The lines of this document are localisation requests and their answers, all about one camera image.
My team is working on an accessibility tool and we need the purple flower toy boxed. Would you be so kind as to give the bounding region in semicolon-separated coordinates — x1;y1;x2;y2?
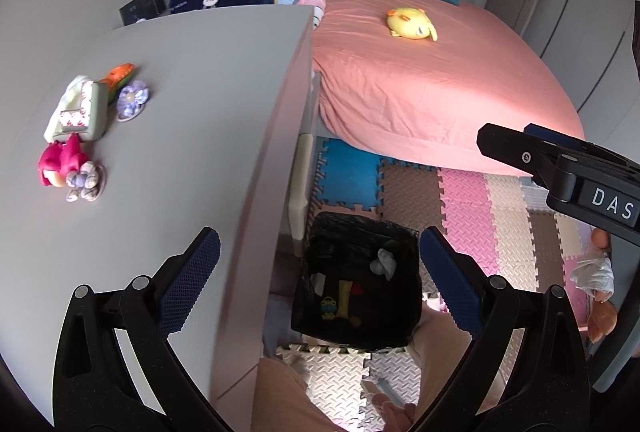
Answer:
65;161;106;202
116;80;150;122

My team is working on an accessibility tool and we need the colourful foam floor mat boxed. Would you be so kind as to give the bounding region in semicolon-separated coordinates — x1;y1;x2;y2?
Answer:
269;136;616;432

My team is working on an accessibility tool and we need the black trash bin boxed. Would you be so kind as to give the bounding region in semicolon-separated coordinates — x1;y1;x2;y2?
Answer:
291;212;422;352

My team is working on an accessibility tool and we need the orange toy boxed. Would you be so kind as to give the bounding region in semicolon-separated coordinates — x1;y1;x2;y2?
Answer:
99;62;137;105

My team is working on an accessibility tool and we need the pink doll toy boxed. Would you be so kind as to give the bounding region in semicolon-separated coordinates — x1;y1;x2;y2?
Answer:
37;134;90;188

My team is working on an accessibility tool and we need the black wall switch panel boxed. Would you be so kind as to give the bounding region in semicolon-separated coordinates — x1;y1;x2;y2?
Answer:
119;0;167;26

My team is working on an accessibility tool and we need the yellow plush chick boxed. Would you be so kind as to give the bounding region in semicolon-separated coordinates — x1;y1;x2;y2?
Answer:
386;7;438;41

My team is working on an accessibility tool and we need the pink bed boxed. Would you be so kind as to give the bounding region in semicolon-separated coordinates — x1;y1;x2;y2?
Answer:
312;0;584;175

